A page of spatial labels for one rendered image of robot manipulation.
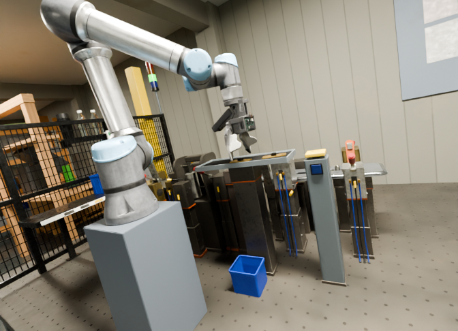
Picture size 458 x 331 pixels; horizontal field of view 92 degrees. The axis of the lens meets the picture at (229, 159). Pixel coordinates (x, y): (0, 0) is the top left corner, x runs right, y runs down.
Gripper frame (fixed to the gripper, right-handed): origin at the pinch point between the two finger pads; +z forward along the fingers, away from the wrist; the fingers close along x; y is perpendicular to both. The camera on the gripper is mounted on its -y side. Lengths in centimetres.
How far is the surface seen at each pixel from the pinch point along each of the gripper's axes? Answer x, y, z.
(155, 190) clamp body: 3, -68, 17
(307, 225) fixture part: 32, 8, 44
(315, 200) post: 2.6, 24.6, 17.5
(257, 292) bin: -13.0, 5.5, 46.1
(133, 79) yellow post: 52, -141, -71
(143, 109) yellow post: 53, -140, -42
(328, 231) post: 3.0, 27.0, 28.5
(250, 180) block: -1.8, 3.9, 9.3
